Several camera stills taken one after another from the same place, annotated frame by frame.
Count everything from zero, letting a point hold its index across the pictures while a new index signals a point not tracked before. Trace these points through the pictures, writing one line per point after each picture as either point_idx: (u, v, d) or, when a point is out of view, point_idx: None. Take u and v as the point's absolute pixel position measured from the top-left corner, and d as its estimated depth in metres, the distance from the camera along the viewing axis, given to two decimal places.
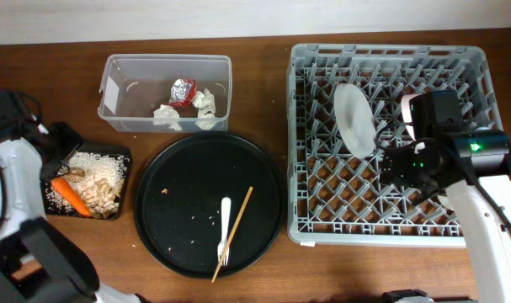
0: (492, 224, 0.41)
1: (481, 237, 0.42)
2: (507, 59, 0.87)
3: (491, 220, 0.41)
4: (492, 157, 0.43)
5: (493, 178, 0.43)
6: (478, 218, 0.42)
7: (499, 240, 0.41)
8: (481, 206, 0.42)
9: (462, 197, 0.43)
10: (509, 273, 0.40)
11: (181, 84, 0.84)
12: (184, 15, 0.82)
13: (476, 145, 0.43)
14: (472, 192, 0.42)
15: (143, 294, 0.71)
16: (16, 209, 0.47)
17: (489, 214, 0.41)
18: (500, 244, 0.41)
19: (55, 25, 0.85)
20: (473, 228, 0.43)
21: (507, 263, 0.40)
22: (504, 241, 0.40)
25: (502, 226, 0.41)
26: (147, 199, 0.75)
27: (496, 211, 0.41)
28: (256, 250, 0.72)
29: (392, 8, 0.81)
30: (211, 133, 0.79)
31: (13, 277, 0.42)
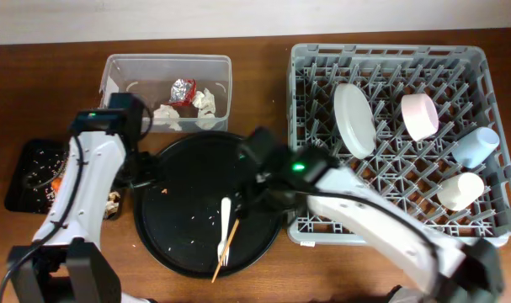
0: (353, 209, 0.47)
1: (361, 225, 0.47)
2: (507, 59, 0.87)
3: (349, 207, 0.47)
4: (319, 169, 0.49)
5: (328, 178, 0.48)
6: (342, 211, 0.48)
7: (367, 218, 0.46)
8: (335, 203, 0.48)
9: (324, 207, 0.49)
10: (398, 234, 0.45)
11: (182, 84, 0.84)
12: (184, 15, 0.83)
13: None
14: (320, 199, 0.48)
15: (144, 294, 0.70)
16: (74, 218, 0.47)
17: (345, 204, 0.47)
18: (353, 215, 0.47)
19: (55, 25, 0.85)
20: (348, 222, 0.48)
21: (385, 230, 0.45)
22: (368, 215, 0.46)
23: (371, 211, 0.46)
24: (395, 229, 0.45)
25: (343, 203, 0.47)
26: (147, 199, 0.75)
27: (344, 198, 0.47)
28: (256, 250, 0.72)
29: (391, 8, 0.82)
30: (211, 132, 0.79)
31: (45, 279, 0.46)
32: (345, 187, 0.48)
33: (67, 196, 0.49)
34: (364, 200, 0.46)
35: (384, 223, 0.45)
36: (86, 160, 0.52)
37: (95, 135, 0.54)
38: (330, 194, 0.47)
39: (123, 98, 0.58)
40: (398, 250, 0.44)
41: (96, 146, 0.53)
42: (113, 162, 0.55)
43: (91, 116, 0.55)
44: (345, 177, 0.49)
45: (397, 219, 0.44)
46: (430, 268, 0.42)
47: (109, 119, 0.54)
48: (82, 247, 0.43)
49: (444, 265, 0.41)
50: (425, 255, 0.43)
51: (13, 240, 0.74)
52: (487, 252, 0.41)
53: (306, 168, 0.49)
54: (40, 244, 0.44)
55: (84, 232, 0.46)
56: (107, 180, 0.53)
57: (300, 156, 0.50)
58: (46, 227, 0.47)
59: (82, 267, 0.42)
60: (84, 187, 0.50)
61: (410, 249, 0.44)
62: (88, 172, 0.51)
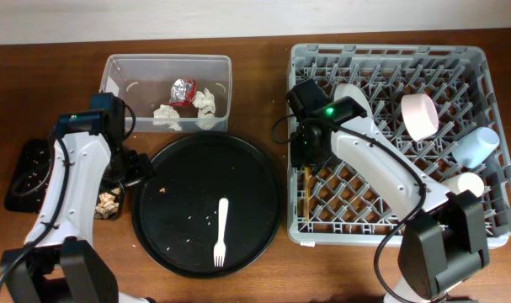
0: (364, 148, 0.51)
1: (369, 162, 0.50)
2: (506, 59, 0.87)
3: (362, 146, 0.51)
4: (348, 116, 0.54)
5: (353, 122, 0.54)
6: (354, 151, 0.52)
7: (374, 156, 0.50)
8: (350, 140, 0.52)
9: (339, 143, 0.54)
10: (394, 172, 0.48)
11: (182, 84, 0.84)
12: (184, 15, 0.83)
13: (332, 109, 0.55)
14: (341, 135, 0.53)
15: (143, 294, 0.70)
16: (66, 218, 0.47)
17: (358, 141, 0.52)
18: (373, 156, 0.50)
19: (55, 25, 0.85)
20: (358, 161, 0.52)
21: (390, 168, 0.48)
22: (376, 153, 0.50)
23: (381, 152, 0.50)
24: (392, 166, 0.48)
25: (369, 144, 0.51)
26: (146, 198, 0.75)
27: (359, 136, 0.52)
28: (254, 249, 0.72)
29: (391, 8, 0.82)
30: (210, 133, 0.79)
31: (40, 284, 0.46)
32: (364, 130, 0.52)
33: (56, 197, 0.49)
34: (375, 141, 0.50)
35: (391, 162, 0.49)
36: (71, 161, 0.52)
37: (78, 135, 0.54)
38: (351, 134, 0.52)
39: (104, 98, 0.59)
40: (391, 186, 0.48)
41: (82, 146, 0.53)
42: (99, 162, 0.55)
43: (71, 118, 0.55)
44: (365, 124, 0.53)
45: (403, 162, 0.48)
46: (413, 203, 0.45)
47: (91, 119, 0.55)
48: (75, 244, 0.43)
49: (429, 204, 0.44)
50: (413, 192, 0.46)
51: (13, 239, 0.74)
52: (472, 203, 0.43)
53: (335, 113, 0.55)
54: (33, 246, 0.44)
55: (76, 231, 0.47)
56: (94, 180, 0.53)
57: (332, 103, 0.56)
58: (38, 229, 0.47)
59: (77, 264, 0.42)
60: (72, 188, 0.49)
61: (400, 185, 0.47)
62: (76, 172, 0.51)
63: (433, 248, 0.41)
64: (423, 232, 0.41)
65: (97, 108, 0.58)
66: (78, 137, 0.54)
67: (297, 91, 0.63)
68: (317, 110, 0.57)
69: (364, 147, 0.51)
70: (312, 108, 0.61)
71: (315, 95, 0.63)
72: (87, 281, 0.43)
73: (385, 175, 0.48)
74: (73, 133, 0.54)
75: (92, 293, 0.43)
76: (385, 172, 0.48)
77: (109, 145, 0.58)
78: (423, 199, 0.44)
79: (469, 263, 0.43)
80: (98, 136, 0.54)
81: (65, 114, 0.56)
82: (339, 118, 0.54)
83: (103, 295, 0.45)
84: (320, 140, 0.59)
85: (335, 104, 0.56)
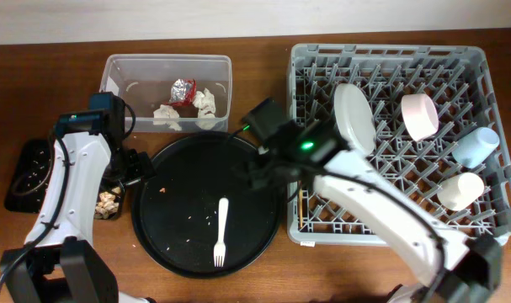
0: (362, 194, 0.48)
1: (369, 210, 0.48)
2: (506, 60, 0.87)
3: (356, 191, 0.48)
4: (328, 149, 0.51)
5: (336, 160, 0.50)
6: (349, 197, 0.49)
7: (374, 203, 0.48)
8: (342, 187, 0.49)
9: (329, 189, 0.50)
10: (402, 225, 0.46)
11: (182, 84, 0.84)
12: (184, 15, 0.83)
13: (310, 143, 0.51)
14: (329, 178, 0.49)
15: (143, 294, 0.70)
16: (66, 218, 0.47)
17: (353, 188, 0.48)
18: (373, 206, 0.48)
19: (55, 25, 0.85)
20: (356, 209, 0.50)
21: (396, 220, 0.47)
22: (377, 199, 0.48)
23: (382, 199, 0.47)
24: (401, 217, 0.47)
25: (367, 188, 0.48)
26: (146, 198, 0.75)
27: (353, 181, 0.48)
28: (254, 249, 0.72)
29: (391, 9, 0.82)
30: (210, 132, 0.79)
31: (40, 284, 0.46)
32: (354, 172, 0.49)
33: (56, 198, 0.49)
34: (373, 186, 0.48)
35: (395, 211, 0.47)
36: (71, 161, 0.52)
37: (78, 135, 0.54)
38: (343, 178, 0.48)
39: (104, 98, 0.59)
40: (404, 241, 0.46)
41: (82, 146, 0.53)
42: (99, 162, 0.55)
43: (71, 118, 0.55)
44: (348, 161, 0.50)
45: (412, 211, 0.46)
46: (433, 262, 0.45)
47: (91, 119, 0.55)
48: (75, 243, 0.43)
49: (449, 258, 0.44)
50: (429, 248, 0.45)
51: (13, 239, 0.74)
52: (488, 246, 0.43)
53: (315, 147, 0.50)
54: (33, 246, 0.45)
55: (76, 231, 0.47)
56: (95, 180, 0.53)
57: (307, 135, 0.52)
58: (38, 229, 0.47)
59: (77, 264, 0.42)
60: (72, 188, 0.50)
61: (413, 239, 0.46)
62: (76, 172, 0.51)
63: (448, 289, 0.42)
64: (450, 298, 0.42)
65: (97, 107, 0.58)
66: (78, 137, 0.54)
67: (258, 119, 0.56)
68: (292, 148, 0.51)
69: (362, 195, 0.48)
70: (283, 141, 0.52)
71: (279, 122, 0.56)
72: (87, 281, 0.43)
73: (395, 229, 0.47)
74: (74, 133, 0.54)
75: (91, 293, 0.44)
76: (392, 227, 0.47)
77: (109, 145, 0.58)
78: (443, 257, 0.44)
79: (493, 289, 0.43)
80: (98, 135, 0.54)
81: (65, 113, 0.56)
82: (318, 152, 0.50)
83: (103, 295, 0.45)
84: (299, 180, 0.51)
85: (310, 136, 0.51)
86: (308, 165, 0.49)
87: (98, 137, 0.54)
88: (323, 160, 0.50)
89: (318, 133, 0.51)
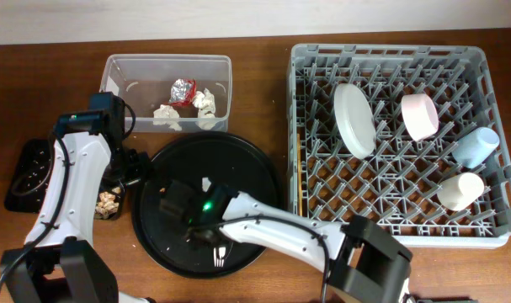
0: (254, 226, 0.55)
1: (265, 238, 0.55)
2: (506, 60, 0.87)
3: (251, 226, 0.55)
4: (223, 203, 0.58)
5: (231, 209, 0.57)
6: (247, 233, 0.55)
7: (267, 232, 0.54)
8: (238, 226, 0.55)
9: (235, 234, 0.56)
10: (291, 236, 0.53)
11: (182, 84, 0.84)
12: (184, 15, 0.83)
13: (208, 204, 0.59)
14: (228, 227, 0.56)
15: (143, 294, 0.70)
16: (66, 218, 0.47)
17: (247, 225, 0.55)
18: (265, 236, 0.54)
19: (55, 25, 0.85)
20: (258, 240, 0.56)
21: (285, 238, 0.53)
22: (267, 229, 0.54)
23: (271, 225, 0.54)
24: (288, 233, 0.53)
25: (256, 221, 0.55)
26: (145, 198, 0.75)
27: (244, 220, 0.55)
28: (254, 249, 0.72)
29: (391, 8, 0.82)
30: (210, 132, 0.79)
31: (40, 284, 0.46)
32: (244, 211, 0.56)
33: (56, 198, 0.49)
34: (260, 217, 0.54)
35: (283, 231, 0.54)
36: (71, 161, 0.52)
37: (78, 135, 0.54)
38: (236, 222, 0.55)
39: (104, 98, 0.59)
40: (296, 250, 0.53)
41: (82, 146, 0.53)
42: (99, 162, 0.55)
43: (71, 118, 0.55)
44: (241, 203, 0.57)
45: (295, 223, 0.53)
46: (322, 257, 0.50)
47: (92, 119, 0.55)
48: (75, 244, 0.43)
49: (332, 248, 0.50)
50: (314, 246, 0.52)
51: (12, 239, 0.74)
52: (364, 228, 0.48)
53: (213, 206, 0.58)
54: (33, 246, 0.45)
55: (76, 231, 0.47)
56: (95, 180, 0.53)
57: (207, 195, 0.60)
58: (38, 229, 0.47)
59: (77, 264, 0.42)
60: (72, 188, 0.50)
61: (301, 245, 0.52)
62: (75, 172, 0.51)
63: (357, 286, 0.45)
64: (345, 284, 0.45)
65: (97, 107, 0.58)
66: (77, 137, 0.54)
67: (170, 202, 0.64)
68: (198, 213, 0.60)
69: (256, 231, 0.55)
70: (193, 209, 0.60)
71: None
72: (87, 281, 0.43)
73: (289, 246, 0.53)
74: (73, 133, 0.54)
75: (91, 292, 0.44)
76: (285, 242, 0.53)
77: (109, 145, 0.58)
78: (326, 250, 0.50)
79: (401, 268, 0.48)
80: (98, 136, 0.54)
81: (65, 113, 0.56)
82: (218, 209, 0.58)
83: (103, 295, 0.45)
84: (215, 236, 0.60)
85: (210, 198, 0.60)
86: (210, 224, 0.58)
87: (98, 137, 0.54)
88: (224, 210, 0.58)
89: (215, 192, 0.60)
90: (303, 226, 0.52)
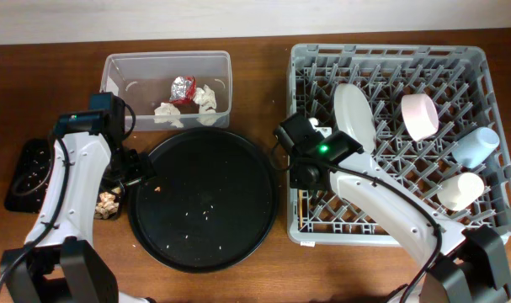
0: (368, 186, 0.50)
1: (375, 203, 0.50)
2: (506, 59, 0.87)
3: (364, 185, 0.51)
4: (342, 153, 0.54)
5: (348, 160, 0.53)
6: (358, 190, 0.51)
7: (380, 196, 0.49)
8: (351, 181, 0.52)
9: (340, 183, 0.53)
10: (404, 215, 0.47)
11: (181, 82, 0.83)
12: (184, 15, 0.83)
13: (325, 146, 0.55)
14: (340, 175, 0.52)
15: (143, 294, 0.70)
16: (66, 218, 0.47)
17: (360, 182, 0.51)
18: (374, 197, 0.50)
19: (55, 25, 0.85)
20: (367, 204, 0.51)
21: (397, 211, 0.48)
22: (381, 194, 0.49)
23: (385, 190, 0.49)
24: (403, 209, 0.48)
25: (373, 183, 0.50)
26: (141, 197, 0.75)
27: (360, 175, 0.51)
28: (252, 241, 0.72)
29: (391, 9, 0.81)
30: (204, 129, 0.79)
31: (39, 284, 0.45)
32: (364, 168, 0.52)
33: (56, 197, 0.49)
34: (378, 179, 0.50)
35: (396, 202, 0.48)
36: (71, 161, 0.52)
37: (78, 135, 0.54)
38: (352, 173, 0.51)
39: (105, 97, 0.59)
40: (405, 231, 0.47)
41: (82, 146, 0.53)
42: (98, 161, 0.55)
43: (71, 119, 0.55)
44: (364, 160, 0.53)
45: (415, 203, 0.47)
46: (431, 247, 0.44)
47: (92, 119, 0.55)
48: (75, 244, 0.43)
49: (447, 245, 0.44)
50: (428, 234, 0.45)
51: (13, 239, 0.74)
52: (492, 241, 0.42)
53: (330, 150, 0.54)
54: (33, 246, 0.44)
55: (76, 231, 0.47)
56: (94, 180, 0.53)
57: (324, 140, 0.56)
58: (38, 229, 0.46)
59: (77, 264, 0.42)
60: (72, 188, 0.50)
61: (413, 226, 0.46)
62: (75, 172, 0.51)
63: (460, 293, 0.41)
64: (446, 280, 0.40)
65: (97, 107, 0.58)
66: (77, 137, 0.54)
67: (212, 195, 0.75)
68: (311, 151, 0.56)
69: (370, 193, 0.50)
70: (303, 144, 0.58)
71: (305, 130, 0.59)
72: (87, 281, 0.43)
73: (396, 220, 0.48)
74: (73, 133, 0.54)
75: (91, 293, 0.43)
76: (396, 217, 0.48)
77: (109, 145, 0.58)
78: (439, 241, 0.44)
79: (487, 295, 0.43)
80: (98, 135, 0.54)
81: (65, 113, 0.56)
82: (334, 156, 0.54)
83: (103, 295, 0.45)
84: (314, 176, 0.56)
85: (329, 140, 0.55)
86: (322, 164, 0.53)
87: (98, 137, 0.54)
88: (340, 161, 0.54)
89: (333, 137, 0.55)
90: (421, 209, 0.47)
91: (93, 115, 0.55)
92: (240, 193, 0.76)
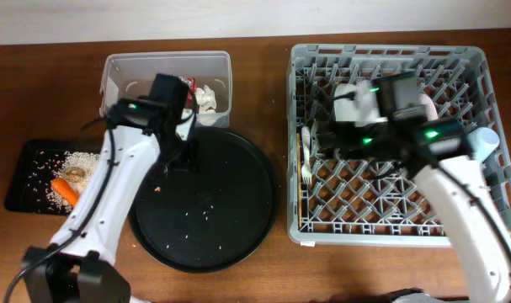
0: (463, 203, 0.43)
1: (463, 221, 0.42)
2: (506, 60, 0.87)
3: (459, 197, 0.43)
4: (449, 146, 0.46)
5: (457, 160, 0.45)
6: (449, 201, 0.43)
7: (472, 219, 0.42)
8: (444, 187, 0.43)
9: (427, 182, 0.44)
10: (488, 250, 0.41)
11: (181, 82, 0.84)
12: (184, 15, 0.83)
13: (433, 133, 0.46)
14: (439, 178, 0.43)
15: (144, 294, 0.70)
16: (95, 227, 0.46)
17: (456, 192, 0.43)
18: (467, 215, 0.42)
19: (55, 26, 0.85)
20: (450, 215, 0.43)
21: (483, 243, 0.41)
22: (476, 216, 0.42)
23: (481, 215, 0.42)
24: (491, 241, 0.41)
25: (471, 201, 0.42)
26: (141, 198, 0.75)
27: (460, 187, 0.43)
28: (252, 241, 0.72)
29: (391, 9, 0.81)
30: (202, 130, 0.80)
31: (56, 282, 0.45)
32: (465, 180, 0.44)
33: (89, 202, 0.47)
34: (479, 200, 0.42)
35: (485, 232, 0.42)
36: (115, 161, 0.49)
37: (131, 131, 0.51)
38: (444, 164, 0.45)
39: (171, 86, 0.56)
40: (481, 267, 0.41)
41: (130, 146, 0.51)
42: (146, 163, 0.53)
43: (129, 108, 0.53)
44: (471, 169, 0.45)
45: (506, 244, 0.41)
46: (502, 295, 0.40)
47: (149, 114, 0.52)
48: (94, 263, 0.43)
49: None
50: (505, 282, 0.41)
51: (11, 239, 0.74)
52: None
53: (435, 138, 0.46)
54: (58, 251, 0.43)
55: (103, 245, 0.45)
56: (134, 185, 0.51)
57: (434, 124, 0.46)
58: (64, 233, 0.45)
59: (93, 284, 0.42)
60: (109, 194, 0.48)
61: (493, 266, 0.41)
62: (117, 174, 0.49)
63: None
64: None
65: (156, 100, 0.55)
66: (128, 132, 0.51)
67: (213, 194, 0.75)
68: (415, 130, 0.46)
69: (466, 210, 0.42)
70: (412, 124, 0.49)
71: (413, 104, 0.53)
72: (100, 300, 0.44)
73: (481, 250, 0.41)
74: (129, 127, 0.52)
75: None
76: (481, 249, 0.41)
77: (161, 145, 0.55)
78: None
79: None
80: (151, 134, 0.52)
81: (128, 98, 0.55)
82: (439, 146, 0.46)
83: None
84: (407, 161, 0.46)
85: (438, 125, 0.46)
86: (418, 146, 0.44)
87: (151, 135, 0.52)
88: (437, 152, 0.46)
89: (443, 125, 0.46)
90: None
91: (151, 111, 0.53)
92: (242, 193, 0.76)
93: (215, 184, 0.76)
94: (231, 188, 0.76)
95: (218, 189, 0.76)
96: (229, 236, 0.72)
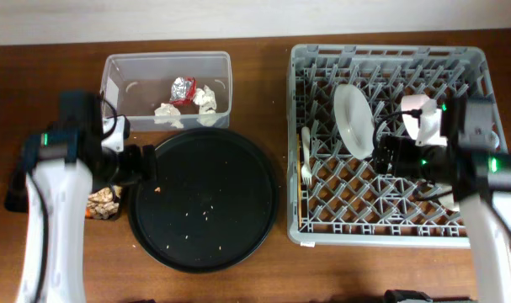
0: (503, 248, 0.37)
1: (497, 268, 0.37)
2: (506, 60, 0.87)
3: (500, 241, 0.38)
4: (508, 182, 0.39)
5: (508, 199, 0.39)
6: (487, 242, 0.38)
7: (509, 266, 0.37)
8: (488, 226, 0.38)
9: (474, 214, 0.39)
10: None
11: (181, 82, 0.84)
12: (184, 16, 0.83)
13: (494, 165, 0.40)
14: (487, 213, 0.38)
15: (144, 295, 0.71)
16: (52, 285, 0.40)
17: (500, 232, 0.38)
18: (505, 262, 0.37)
19: (56, 26, 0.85)
20: (485, 254, 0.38)
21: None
22: None
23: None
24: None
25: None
26: (141, 198, 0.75)
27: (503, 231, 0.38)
28: (252, 241, 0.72)
29: (391, 10, 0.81)
30: (201, 129, 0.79)
31: None
32: None
33: (39, 259, 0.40)
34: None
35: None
36: (47, 204, 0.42)
37: (51, 170, 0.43)
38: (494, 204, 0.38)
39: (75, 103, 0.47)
40: None
41: (58, 184, 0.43)
42: (83, 196, 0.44)
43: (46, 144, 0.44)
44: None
45: None
46: None
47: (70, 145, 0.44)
48: None
49: None
50: None
51: (11, 240, 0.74)
52: None
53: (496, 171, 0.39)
54: None
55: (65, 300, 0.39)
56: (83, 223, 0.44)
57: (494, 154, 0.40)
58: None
59: None
60: (55, 245, 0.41)
61: None
62: (55, 220, 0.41)
63: None
64: None
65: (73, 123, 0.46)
66: (48, 171, 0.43)
67: (213, 195, 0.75)
68: (475, 157, 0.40)
69: (505, 255, 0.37)
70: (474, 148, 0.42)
71: (484, 128, 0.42)
72: None
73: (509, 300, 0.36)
74: (47, 164, 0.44)
75: None
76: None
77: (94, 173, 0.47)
78: None
79: None
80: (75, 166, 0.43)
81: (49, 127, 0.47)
82: (496, 183, 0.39)
83: None
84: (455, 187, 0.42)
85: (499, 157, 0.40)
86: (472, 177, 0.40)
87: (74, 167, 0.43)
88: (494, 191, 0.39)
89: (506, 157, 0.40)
90: None
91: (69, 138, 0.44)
92: (242, 193, 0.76)
93: (216, 185, 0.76)
94: (231, 188, 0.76)
95: (219, 190, 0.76)
96: (229, 236, 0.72)
